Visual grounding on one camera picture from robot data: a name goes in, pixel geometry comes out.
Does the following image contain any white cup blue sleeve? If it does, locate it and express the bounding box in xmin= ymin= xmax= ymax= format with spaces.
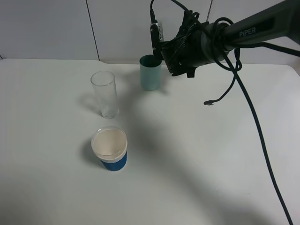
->
xmin=91 ymin=127 xmax=128 ymax=171

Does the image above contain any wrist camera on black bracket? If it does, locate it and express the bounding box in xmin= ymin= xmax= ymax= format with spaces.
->
xmin=150 ymin=21 xmax=164 ymax=60

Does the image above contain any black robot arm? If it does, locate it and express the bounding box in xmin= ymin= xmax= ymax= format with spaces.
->
xmin=159 ymin=0 xmax=300 ymax=77

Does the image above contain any black cable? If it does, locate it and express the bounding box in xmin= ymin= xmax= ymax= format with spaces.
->
xmin=150 ymin=0 xmax=300 ymax=225

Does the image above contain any tall clear glass tumbler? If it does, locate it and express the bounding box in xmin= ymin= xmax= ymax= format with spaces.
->
xmin=90 ymin=71 xmax=119 ymax=118

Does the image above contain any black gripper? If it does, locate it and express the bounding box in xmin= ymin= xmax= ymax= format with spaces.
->
xmin=161 ymin=12 xmax=215 ymax=78

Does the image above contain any teal green plastic cup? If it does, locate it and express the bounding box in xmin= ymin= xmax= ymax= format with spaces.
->
xmin=139 ymin=55 xmax=162 ymax=91

